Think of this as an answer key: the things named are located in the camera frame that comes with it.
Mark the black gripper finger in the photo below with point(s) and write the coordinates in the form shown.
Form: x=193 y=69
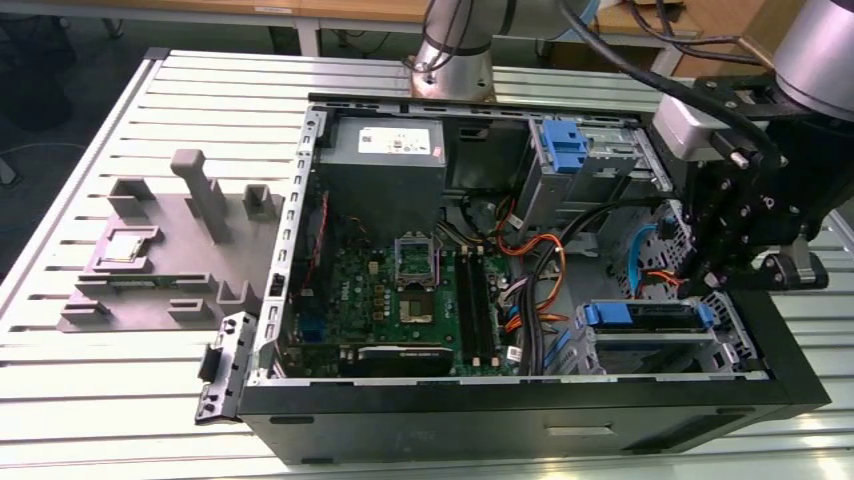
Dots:
x=744 y=225
x=704 y=225

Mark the hard disk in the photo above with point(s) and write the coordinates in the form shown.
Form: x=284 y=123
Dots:
x=611 y=315

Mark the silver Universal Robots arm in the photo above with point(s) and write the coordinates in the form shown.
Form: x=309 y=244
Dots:
x=455 y=65

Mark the metal disk bay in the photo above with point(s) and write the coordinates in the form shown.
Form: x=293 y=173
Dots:
x=655 y=338

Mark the metal optical drive cage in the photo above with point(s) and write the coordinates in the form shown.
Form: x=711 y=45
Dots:
x=601 y=190

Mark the blue drive latch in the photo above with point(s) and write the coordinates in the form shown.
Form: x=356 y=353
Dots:
x=564 y=145

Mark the black RAM slot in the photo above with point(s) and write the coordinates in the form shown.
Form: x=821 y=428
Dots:
x=487 y=305
x=469 y=305

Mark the brown wooden cabinet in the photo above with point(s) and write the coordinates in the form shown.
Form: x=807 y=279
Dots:
x=748 y=20

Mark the small wooden desk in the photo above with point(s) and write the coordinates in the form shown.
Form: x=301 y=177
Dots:
x=684 y=17

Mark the CPU socket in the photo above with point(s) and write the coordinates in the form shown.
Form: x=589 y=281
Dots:
x=420 y=310

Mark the grey power supply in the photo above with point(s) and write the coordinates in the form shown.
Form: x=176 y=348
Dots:
x=381 y=195

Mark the black PC case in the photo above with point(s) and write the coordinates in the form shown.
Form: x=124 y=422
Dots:
x=468 y=420

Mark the black graphics card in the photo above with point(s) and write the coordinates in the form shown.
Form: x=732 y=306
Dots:
x=401 y=362

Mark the green motherboard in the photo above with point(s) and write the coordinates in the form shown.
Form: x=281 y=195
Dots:
x=354 y=300

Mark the grey parts rack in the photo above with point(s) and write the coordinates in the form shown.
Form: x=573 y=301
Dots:
x=188 y=280

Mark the green RAM stick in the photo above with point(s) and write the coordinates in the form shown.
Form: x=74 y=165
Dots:
x=141 y=284

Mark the long wooden desk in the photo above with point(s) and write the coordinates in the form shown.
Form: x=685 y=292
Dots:
x=201 y=12

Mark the silver CPU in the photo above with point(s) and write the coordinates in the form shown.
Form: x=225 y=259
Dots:
x=126 y=249

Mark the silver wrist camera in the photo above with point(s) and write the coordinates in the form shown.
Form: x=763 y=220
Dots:
x=688 y=130

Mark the grey card retainer bracket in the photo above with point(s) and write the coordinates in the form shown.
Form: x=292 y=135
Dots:
x=230 y=360

